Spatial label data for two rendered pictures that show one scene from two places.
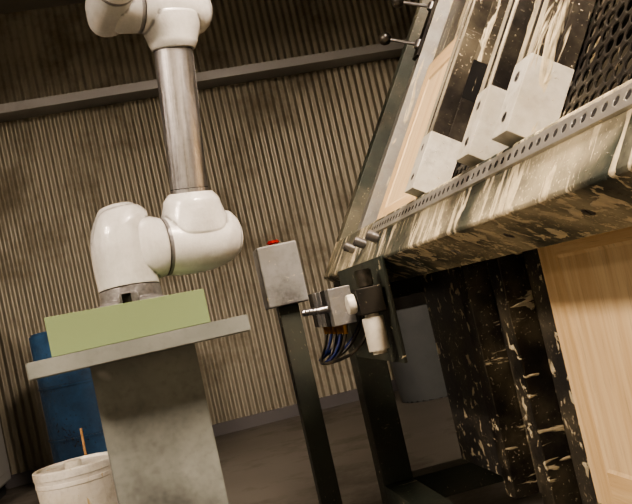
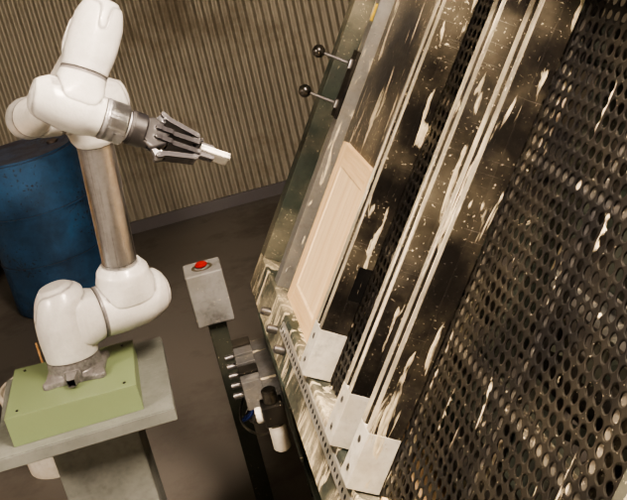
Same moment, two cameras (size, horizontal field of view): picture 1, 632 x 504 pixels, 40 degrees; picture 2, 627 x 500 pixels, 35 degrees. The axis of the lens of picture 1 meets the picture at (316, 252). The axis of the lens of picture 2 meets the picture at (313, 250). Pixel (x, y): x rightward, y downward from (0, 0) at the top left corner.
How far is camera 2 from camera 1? 1.45 m
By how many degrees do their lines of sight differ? 25
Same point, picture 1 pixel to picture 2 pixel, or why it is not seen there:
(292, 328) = (220, 339)
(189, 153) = (116, 239)
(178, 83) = (101, 181)
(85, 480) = not seen: hidden behind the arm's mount
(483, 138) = (342, 433)
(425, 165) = (314, 357)
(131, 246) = (70, 332)
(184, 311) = (121, 403)
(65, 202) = not seen: outside the picture
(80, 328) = (35, 424)
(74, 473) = not seen: hidden behind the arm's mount
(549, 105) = (380, 467)
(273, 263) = (200, 291)
